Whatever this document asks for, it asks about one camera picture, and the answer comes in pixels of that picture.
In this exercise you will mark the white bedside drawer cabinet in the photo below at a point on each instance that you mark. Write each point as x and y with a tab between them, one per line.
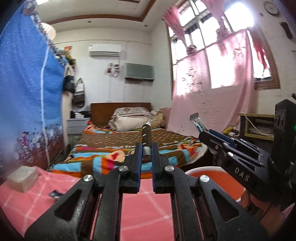
76	126

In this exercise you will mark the pink checkered cloth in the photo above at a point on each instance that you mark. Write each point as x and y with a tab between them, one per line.
144	215

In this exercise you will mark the brown wrapper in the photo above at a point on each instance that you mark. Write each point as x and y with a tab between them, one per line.
146	142

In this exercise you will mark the right human hand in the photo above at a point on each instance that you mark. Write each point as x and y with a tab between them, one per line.
272	218

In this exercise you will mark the pink window curtain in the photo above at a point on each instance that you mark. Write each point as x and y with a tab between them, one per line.
217	57

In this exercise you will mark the grey wall cabinet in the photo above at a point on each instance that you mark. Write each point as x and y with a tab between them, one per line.
139	72

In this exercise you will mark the dark wooden desk shelf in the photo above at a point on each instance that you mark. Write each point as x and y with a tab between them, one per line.
259	126

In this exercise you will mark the colourful patterned bed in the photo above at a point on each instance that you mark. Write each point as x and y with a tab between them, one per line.
100	150

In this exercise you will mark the white tissue pack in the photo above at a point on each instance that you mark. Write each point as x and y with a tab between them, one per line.
23	178

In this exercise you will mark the yellow power strip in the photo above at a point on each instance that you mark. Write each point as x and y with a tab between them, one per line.
228	130

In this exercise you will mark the round wall clock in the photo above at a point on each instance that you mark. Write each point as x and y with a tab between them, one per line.
271	8

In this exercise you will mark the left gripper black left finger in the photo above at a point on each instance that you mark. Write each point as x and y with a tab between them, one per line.
91	209

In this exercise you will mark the folded floral quilt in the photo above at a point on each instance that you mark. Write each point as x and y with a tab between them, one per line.
129	119

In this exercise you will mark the blue fabric wardrobe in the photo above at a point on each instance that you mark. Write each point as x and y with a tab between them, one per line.
32	76

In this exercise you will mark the black hanging handbag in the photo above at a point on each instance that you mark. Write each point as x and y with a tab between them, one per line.
68	81

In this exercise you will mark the white lampshade on wardrobe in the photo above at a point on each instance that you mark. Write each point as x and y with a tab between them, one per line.
48	31

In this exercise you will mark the small dark wrapper piece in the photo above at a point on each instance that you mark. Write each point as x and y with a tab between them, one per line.
55	194

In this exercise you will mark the white air conditioner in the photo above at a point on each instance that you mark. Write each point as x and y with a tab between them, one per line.
104	50

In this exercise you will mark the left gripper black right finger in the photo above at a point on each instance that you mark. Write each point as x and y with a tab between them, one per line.
201	209

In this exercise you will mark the grey hanging tote bag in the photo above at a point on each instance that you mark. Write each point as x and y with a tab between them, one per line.
78	98

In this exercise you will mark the brown wooden headboard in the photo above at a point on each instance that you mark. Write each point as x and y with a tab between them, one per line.
101	113

